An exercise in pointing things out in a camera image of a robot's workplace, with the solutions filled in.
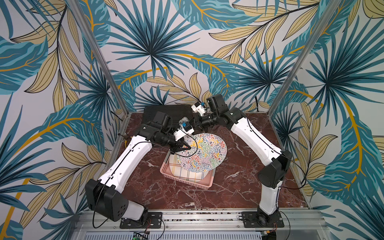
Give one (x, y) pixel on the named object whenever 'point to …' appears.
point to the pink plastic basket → (204, 184)
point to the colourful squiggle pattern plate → (207, 151)
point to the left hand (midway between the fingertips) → (187, 148)
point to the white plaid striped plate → (183, 174)
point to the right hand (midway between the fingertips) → (184, 127)
